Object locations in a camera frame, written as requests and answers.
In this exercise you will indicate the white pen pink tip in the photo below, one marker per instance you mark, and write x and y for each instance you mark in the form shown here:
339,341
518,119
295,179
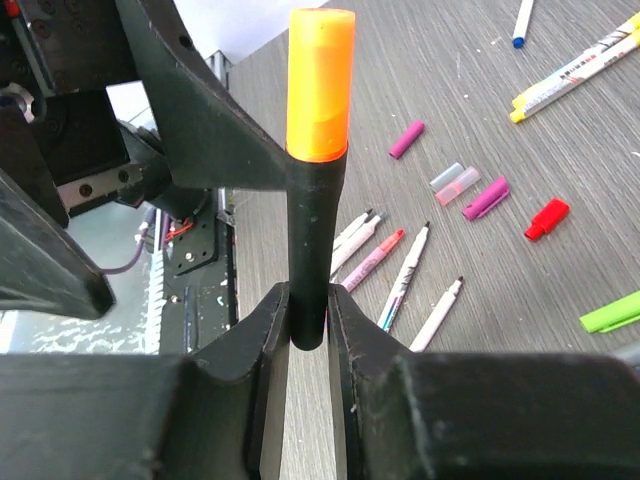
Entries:
376,256

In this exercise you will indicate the magenta pen cap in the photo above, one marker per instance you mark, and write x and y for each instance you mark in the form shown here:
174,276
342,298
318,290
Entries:
496,192

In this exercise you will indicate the maroon pen cap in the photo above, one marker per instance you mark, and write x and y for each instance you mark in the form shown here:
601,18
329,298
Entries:
412,133

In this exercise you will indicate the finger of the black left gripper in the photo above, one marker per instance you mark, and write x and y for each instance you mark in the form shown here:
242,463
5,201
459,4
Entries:
42,267

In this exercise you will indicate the red pen cap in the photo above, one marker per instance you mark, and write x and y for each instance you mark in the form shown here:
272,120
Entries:
553,213

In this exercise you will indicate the blue capped marker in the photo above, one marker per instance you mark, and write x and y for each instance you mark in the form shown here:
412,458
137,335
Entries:
522,23

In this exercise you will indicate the slotted cable duct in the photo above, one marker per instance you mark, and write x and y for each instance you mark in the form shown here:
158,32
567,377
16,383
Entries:
156,300

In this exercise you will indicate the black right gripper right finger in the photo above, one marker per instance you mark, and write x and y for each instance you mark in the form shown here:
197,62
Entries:
404,415

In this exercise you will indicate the white pen red tip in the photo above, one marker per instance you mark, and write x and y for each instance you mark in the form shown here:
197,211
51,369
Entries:
355,242

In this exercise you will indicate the pink translucent pen cap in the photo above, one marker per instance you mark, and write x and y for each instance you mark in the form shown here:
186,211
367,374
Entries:
458,185

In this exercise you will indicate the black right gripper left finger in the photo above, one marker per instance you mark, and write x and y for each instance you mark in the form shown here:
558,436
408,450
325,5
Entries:
215,414

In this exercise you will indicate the aluminium frame rail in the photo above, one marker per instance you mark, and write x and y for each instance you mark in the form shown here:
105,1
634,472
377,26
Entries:
220,65

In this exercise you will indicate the red capped marker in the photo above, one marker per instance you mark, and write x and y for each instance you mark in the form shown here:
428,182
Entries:
437,316

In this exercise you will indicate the grey pen cap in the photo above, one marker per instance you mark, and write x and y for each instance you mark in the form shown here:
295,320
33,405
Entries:
446,177

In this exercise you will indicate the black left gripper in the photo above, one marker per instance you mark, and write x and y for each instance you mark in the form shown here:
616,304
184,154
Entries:
62,143

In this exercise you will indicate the yellow capped pen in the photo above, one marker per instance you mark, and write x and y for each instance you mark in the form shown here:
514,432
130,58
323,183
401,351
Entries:
614,37
548,95

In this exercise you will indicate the pink capped pen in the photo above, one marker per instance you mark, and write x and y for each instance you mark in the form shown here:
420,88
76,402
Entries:
403,280

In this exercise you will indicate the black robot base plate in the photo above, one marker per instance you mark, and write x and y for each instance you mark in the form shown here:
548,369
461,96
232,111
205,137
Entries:
200,279

